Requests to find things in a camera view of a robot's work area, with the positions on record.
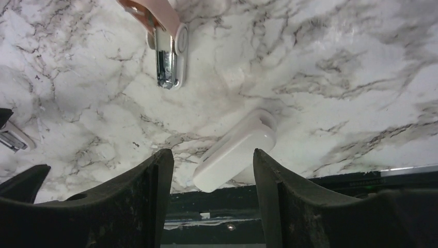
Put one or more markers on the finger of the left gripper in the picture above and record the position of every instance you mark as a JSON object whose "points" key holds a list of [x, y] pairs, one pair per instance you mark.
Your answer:
{"points": [[5, 114]]}

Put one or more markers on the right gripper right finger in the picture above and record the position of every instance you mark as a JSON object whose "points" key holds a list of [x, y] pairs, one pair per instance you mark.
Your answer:
{"points": [[296, 212]]}

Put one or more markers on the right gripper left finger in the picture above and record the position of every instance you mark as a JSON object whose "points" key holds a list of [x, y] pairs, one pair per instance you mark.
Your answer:
{"points": [[126, 211]]}

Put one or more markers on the pink stapler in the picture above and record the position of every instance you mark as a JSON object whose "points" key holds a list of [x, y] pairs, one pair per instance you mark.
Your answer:
{"points": [[166, 35]]}

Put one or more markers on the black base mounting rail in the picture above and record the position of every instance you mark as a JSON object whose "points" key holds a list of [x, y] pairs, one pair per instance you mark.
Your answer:
{"points": [[231, 216]]}

